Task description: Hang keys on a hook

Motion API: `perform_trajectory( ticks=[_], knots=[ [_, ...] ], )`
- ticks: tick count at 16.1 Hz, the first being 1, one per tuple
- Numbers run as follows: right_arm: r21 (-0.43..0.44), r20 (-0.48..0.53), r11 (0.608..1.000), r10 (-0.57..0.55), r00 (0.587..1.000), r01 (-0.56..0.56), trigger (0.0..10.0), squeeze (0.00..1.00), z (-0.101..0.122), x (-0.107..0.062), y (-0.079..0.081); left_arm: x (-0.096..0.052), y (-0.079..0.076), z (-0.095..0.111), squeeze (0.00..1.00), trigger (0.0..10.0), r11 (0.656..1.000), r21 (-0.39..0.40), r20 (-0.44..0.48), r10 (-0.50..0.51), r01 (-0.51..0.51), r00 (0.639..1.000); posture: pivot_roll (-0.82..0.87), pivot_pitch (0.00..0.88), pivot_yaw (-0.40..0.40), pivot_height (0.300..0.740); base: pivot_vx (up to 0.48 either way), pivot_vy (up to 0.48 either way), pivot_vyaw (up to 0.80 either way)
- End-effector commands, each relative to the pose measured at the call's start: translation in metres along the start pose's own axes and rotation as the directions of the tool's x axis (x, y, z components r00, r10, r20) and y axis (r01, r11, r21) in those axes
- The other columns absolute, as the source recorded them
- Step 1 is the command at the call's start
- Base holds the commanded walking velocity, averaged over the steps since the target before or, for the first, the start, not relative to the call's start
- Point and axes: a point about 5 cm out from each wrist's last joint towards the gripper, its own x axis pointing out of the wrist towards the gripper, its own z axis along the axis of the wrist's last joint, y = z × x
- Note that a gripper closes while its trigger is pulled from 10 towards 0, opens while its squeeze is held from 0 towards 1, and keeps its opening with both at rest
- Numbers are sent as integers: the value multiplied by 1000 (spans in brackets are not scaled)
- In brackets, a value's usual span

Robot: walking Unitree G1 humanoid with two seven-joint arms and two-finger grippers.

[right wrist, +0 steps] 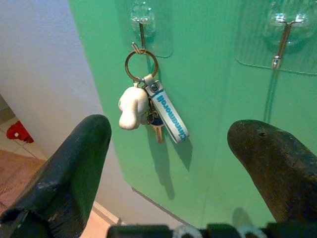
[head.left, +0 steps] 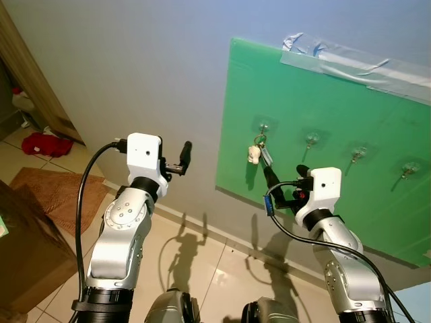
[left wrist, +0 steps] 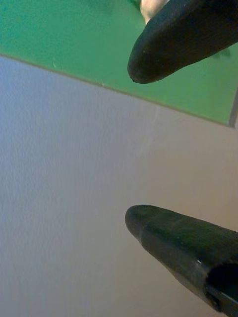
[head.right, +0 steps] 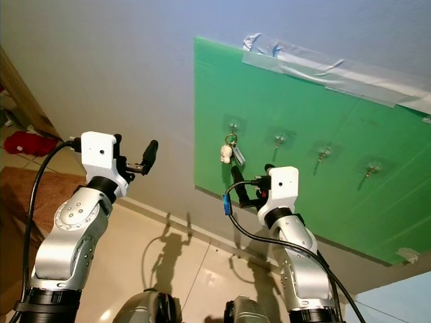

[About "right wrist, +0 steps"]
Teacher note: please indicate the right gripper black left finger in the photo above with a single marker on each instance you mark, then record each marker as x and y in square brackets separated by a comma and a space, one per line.
[64, 178]

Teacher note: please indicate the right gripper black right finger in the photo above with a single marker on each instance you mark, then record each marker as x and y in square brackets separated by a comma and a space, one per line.
[280, 168]

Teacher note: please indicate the keys with white dog charm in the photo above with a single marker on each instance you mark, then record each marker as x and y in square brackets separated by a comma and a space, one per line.
[132, 109]

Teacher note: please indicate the brown floor mat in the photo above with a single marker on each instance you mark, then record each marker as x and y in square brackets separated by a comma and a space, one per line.
[15, 173]

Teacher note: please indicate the red cloth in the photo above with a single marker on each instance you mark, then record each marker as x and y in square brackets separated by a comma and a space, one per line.
[18, 131]

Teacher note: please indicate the green wall board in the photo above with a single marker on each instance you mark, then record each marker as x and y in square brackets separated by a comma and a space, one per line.
[210, 111]

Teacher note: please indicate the clear adhesive wall hook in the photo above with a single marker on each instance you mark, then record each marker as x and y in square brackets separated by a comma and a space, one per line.
[141, 32]
[284, 37]

